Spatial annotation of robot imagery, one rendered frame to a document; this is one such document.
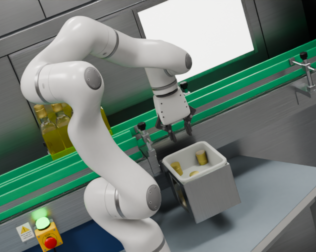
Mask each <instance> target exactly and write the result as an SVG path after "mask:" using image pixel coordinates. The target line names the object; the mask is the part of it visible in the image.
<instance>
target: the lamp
mask: <svg viewBox="0 0 316 252"><path fill-rule="evenodd" d="M50 225H51V223H50V222H49V220H48V218H46V217H42V218H40V219H38V220H37V221H36V226H37V229H38V230H39V231H43V230H46V229H47V228H49V227H50Z"/></svg>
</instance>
